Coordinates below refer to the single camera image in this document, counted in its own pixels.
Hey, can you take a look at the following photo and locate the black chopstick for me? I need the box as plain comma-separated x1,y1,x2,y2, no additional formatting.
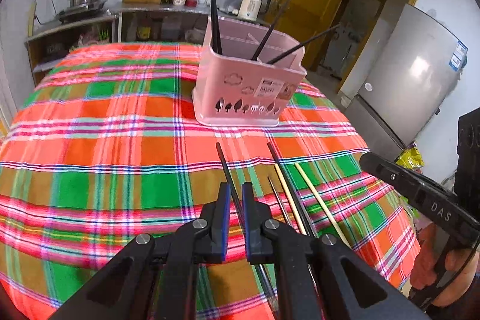
210,0,224,57
251,0,290,61
268,176,292,226
267,142,318,238
207,0,221,56
267,23,342,65
216,142,279,319

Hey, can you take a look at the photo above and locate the beige wooden chopstick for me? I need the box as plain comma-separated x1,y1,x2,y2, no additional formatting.
295,163,351,249

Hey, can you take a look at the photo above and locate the person's right hand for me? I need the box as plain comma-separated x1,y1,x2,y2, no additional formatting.
409,222,480,307

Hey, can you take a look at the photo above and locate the silver refrigerator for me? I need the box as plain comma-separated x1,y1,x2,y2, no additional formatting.
345,5,468,161

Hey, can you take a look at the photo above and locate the metal kitchen shelf counter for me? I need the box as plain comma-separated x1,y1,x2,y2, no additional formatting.
23,1,264,86

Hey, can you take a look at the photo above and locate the pink plastic utensil holder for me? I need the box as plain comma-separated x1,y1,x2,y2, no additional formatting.
192,18,307,127

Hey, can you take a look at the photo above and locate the plaid colourful tablecloth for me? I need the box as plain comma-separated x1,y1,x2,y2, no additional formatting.
1,44,420,319

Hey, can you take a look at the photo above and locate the white electric kettle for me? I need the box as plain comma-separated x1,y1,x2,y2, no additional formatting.
238,0,271,21

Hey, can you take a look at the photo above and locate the yellow snack bag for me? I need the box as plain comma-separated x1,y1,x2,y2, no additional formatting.
395,143,425,171

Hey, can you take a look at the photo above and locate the black chopstick in holder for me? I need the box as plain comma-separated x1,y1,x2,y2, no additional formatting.
207,0,221,56
267,23,342,65
210,0,224,57
251,0,290,61

